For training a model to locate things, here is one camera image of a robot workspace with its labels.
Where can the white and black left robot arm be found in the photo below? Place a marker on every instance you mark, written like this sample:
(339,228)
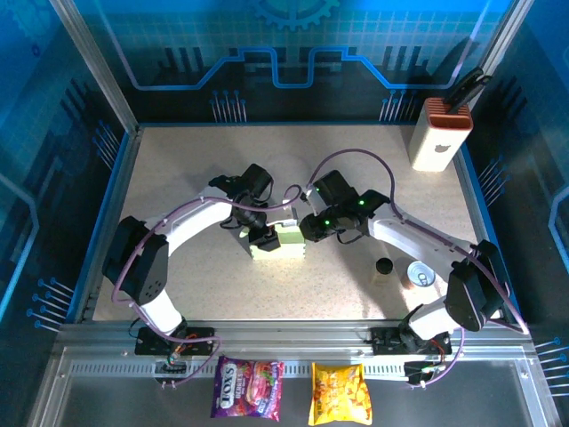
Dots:
(195,220)

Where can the aluminium side rail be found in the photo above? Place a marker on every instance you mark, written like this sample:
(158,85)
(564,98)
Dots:
(475,191)
(125,160)

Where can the purple candy bag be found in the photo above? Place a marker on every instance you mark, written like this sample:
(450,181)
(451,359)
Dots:
(246,389)

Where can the yellow snack bag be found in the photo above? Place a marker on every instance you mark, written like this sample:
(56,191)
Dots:
(340,393)

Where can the light green paper box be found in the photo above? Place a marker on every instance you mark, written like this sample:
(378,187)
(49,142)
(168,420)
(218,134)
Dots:
(289,244)

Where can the white knife block orange top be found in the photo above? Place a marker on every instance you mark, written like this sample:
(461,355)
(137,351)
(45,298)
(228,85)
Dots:
(433,142)

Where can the aluminium front rail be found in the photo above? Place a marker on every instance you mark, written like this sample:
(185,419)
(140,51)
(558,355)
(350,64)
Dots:
(289,338)

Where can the aluminium corner post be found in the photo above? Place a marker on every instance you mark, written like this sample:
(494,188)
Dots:
(507,40)
(95,66)

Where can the silver topped drink can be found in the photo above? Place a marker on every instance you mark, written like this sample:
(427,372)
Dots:
(420,272)

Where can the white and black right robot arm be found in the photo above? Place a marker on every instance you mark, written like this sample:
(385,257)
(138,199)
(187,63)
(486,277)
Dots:
(409,240)

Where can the small jar with black lid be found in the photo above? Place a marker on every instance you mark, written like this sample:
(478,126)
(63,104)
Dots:
(384,265)

